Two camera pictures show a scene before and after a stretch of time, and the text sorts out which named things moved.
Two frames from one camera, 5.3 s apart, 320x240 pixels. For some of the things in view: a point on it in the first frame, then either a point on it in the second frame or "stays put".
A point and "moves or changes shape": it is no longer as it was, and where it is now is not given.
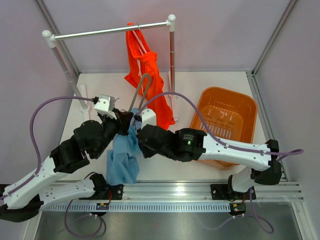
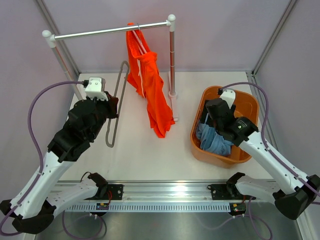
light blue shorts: (122, 165) moves or changes shape
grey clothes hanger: (137, 93) → (127, 66)
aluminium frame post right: (253, 71) stays put
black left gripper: (122, 122) → (111, 104)
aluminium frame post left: (62, 43) stays put
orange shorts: (143, 74) stays put
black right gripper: (146, 153) → (204, 113)
